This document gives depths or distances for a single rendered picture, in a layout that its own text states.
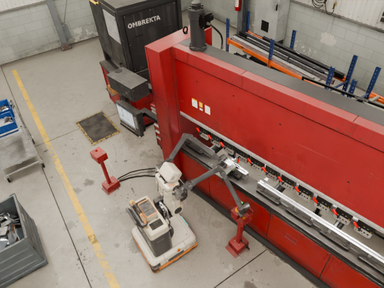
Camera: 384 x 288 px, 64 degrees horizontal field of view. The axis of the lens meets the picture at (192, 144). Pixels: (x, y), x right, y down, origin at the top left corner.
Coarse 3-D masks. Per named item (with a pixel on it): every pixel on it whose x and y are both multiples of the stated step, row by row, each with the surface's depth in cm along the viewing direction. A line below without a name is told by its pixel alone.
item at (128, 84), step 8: (112, 72) 374; (120, 72) 372; (128, 72) 371; (112, 80) 368; (120, 80) 359; (128, 80) 358; (136, 80) 357; (144, 80) 356; (112, 88) 380; (120, 88) 363; (128, 88) 347; (136, 88) 349; (144, 88) 358; (128, 96) 359; (136, 96) 354; (144, 96) 364
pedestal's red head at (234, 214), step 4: (232, 212) 356; (236, 212) 355; (252, 212) 350; (232, 216) 361; (236, 216) 352; (244, 216) 356; (248, 216) 346; (252, 216) 354; (236, 220) 357; (240, 220) 355; (244, 220) 345; (248, 220) 353; (240, 224) 353; (244, 224) 352
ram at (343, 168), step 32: (192, 96) 363; (224, 96) 321; (256, 96) 288; (224, 128) 350; (256, 128) 311; (288, 128) 280; (320, 128) 254; (288, 160) 302; (320, 160) 272; (352, 160) 248; (352, 192) 265
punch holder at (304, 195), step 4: (300, 188) 310; (304, 188) 306; (300, 192) 313; (304, 192) 309; (308, 192) 305; (312, 192) 301; (300, 196) 316; (304, 196) 313; (308, 196) 308; (312, 196) 311; (308, 200) 311
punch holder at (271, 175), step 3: (267, 168) 331; (270, 168) 328; (267, 171) 334; (270, 171) 331; (273, 171) 327; (276, 171) 324; (267, 174) 336; (270, 174) 333; (273, 174) 330; (276, 174) 326; (279, 174) 333; (270, 177) 335; (273, 177) 333; (276, 177) 328; (273, 180) 334; (276, 180) 333
